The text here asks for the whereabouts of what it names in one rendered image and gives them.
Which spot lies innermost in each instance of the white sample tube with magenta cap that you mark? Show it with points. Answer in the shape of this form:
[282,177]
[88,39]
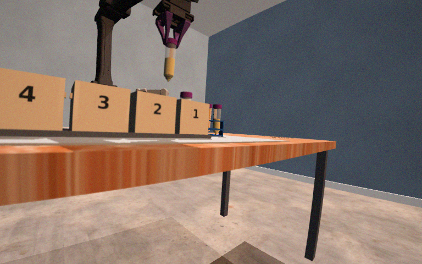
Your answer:
[186,95]

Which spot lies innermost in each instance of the plastic tube with dark red cap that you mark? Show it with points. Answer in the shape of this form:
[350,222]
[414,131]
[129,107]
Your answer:
[216,116]

